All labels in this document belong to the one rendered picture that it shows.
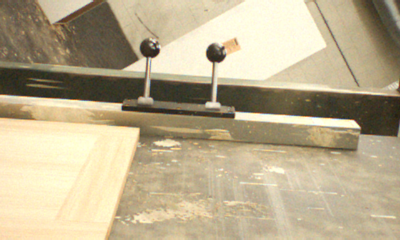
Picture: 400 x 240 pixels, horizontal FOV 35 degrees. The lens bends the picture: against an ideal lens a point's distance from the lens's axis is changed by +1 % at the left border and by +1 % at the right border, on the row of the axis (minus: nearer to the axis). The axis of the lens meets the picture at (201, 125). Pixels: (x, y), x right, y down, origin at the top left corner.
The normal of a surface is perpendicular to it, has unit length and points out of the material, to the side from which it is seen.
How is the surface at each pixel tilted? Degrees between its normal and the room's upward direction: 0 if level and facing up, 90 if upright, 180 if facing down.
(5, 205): 57
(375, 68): 90
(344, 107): 90
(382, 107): 90
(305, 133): 90
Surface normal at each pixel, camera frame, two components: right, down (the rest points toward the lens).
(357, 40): -0.07, 0.16
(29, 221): 0.07, -0.96
